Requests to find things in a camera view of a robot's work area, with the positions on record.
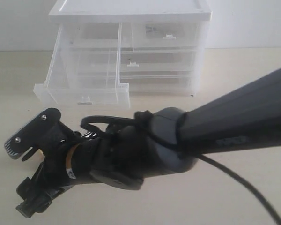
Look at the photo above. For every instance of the white plastic drawer cabinet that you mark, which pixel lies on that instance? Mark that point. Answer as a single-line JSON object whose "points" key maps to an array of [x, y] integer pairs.
{"points": [[128, 12]]}

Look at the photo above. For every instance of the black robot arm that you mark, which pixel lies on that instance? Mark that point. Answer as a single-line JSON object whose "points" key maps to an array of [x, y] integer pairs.
{"points": [[122, 152]]}

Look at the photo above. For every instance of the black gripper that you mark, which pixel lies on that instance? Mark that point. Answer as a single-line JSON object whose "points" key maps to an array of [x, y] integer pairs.
{"points": [[66, 160]]}

